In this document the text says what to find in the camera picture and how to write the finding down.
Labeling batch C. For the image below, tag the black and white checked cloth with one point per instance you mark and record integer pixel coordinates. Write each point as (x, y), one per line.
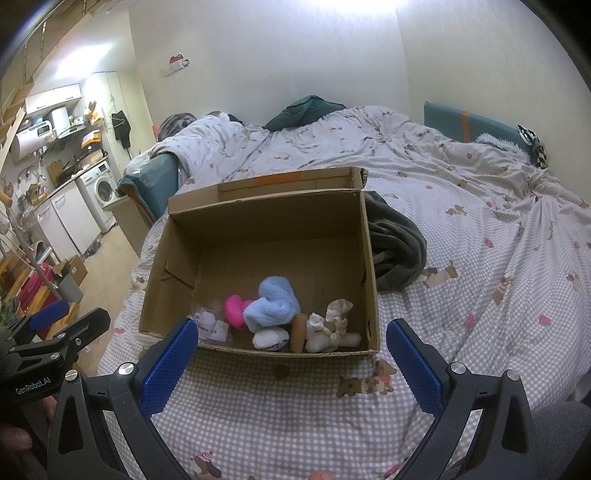
(535, 147)

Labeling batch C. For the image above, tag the black hanging garment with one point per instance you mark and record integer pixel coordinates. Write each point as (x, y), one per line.
(121, 129)

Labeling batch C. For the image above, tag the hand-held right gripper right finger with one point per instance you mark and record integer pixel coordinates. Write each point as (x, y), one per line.
(415, 364)

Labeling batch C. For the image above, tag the grey striped pillow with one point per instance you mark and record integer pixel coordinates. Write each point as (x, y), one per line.
(175, 124)

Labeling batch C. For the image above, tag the white labelled soft pouch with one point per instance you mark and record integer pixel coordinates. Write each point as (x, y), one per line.
(207, 323)

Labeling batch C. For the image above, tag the orange-brown soft pad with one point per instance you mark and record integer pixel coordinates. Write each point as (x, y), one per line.
(298, 332)

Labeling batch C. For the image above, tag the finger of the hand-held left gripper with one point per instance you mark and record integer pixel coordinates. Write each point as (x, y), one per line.
(87, 325)
(46, 314)

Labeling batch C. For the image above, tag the grey bin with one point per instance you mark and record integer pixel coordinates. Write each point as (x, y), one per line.
(69, 286)

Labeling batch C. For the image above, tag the white washing machine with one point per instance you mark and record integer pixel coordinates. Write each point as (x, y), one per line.
(99, 194)

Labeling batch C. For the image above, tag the beige bedside cabinet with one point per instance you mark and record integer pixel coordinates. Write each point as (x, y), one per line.
(129, 226)

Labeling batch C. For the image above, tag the white fluffy cloth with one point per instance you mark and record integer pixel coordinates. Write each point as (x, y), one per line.
(318, 342)

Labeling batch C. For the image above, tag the white fuzzy blanket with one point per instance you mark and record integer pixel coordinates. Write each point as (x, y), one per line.
(501, 143)

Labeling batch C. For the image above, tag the wall socket with red item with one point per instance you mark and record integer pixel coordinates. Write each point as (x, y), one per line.
(175, 67)

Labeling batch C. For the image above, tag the cardboard box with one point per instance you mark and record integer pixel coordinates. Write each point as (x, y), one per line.
(277, 230)

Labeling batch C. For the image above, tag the white kitchen cabinet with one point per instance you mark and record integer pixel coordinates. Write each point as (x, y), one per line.
(64, 221)

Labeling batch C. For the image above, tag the white water heater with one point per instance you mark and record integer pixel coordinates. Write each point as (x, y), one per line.
(30, 143)

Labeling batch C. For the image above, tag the grey trousers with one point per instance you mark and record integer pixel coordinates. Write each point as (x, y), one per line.
(563, 443)

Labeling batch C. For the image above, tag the dark grey folded blanket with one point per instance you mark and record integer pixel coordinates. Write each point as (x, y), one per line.
(397, 244)

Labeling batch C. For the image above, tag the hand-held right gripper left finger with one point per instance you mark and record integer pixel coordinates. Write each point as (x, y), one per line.
(168, 369)

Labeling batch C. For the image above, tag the pink plush toy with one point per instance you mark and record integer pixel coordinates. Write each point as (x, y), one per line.
(235, 311)

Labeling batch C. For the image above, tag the red fabric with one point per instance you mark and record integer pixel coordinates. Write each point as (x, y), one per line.
(34, 286)

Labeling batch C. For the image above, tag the person's left hand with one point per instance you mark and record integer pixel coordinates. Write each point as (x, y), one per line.
(14, 438)

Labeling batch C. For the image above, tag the teal mattress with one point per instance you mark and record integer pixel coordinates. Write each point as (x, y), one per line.
(157, 180)

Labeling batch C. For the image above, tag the white sock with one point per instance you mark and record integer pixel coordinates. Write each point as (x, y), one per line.
(270, 339)

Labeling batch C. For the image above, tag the teal pillow with orange stripe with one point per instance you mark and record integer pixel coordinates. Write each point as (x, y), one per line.
(448, 120)

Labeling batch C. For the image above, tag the light blue fluffy cloth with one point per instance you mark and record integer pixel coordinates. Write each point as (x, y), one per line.
(272, 309)

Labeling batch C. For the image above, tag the dark green cloth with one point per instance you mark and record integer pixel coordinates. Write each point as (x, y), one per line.
(304, 113)

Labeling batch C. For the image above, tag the white wall cabinets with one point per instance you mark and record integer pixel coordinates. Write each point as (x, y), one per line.
(53, 98)

